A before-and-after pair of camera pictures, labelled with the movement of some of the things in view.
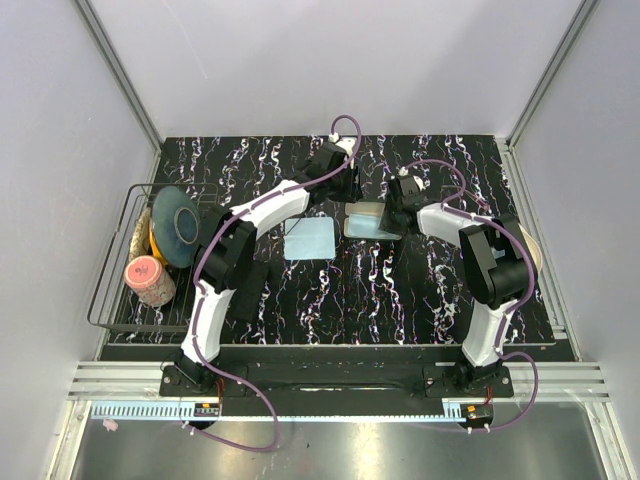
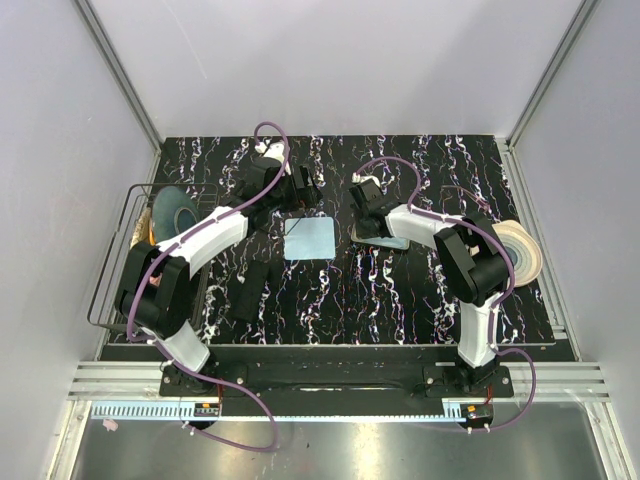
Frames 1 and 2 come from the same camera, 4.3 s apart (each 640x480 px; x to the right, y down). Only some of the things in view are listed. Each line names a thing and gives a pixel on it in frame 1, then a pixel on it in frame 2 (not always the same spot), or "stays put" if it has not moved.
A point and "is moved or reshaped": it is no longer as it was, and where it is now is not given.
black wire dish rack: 114,305 stays put
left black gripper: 352,193 to 308,195
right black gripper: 387,225 to 361,233
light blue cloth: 308,238 stays put
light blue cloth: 367,226 is moved or reshaped
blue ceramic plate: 176,226 stays put
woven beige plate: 140,238 stays put
